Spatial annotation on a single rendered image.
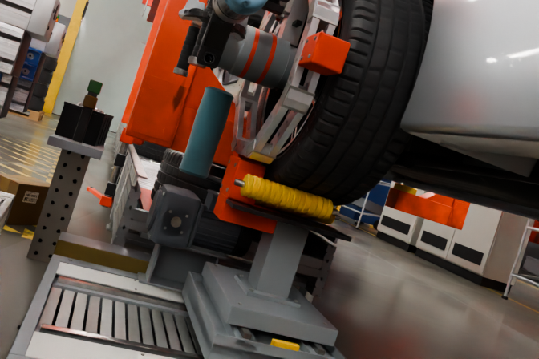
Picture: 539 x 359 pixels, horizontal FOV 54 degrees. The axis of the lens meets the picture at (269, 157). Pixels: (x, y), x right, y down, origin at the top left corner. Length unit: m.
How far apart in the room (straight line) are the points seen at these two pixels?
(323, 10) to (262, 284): 0.75
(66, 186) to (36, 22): 0.97
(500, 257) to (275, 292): 4.92
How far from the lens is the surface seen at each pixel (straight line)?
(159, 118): 1.86
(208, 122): 1.53
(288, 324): 1.40
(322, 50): 1.16
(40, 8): 1.15
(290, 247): 1.50
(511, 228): 6.30
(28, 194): 2.47
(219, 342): 1.32
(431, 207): 4.60
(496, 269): 6.30
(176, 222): 1.70
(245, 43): 1.41
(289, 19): 1.50
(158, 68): 1.87
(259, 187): 1.34
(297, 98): 1.23
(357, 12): 1.27
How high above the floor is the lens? 0.59
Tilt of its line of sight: level
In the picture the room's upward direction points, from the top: 18 degrees clockwise
